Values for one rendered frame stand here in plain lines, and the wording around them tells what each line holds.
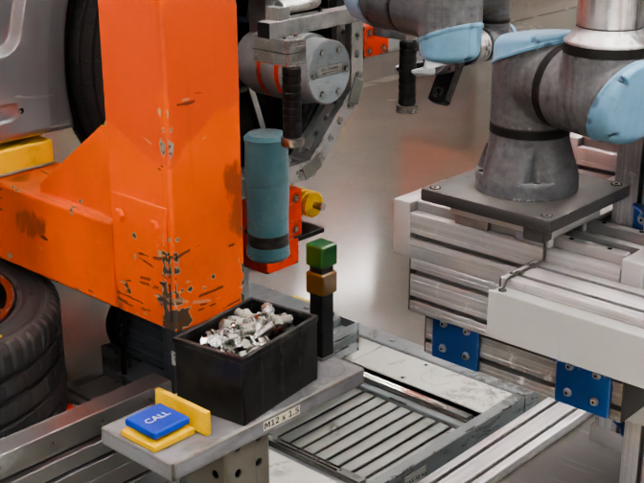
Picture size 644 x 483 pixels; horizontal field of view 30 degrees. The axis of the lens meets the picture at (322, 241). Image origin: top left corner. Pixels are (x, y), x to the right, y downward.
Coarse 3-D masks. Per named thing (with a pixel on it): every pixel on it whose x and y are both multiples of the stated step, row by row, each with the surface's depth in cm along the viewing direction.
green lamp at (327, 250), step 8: (320, 240) 202; (312, 248) 200; (320, 248) 199; (328, 248) 199; (336, 248) 201; (312, 256) 200; (320, 256) 199; (328, 256) 200; (336, 256) 202; (312, 264) 201; (320, 264) 199; (328, 264) 200
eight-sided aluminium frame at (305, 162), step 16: (336, 32) 263; (352, 32) 261; (352, 48) 262; (352, 64) 263; (352, 80) 265; (352, 96) 265; (320, 112) 266; (336, 112) 263; (320, 128) 267; (336, 128) 264; (320, 144) 262; (288, 160) 262; (304, 160) 260; (320, 160) 263; (304, 176) 260
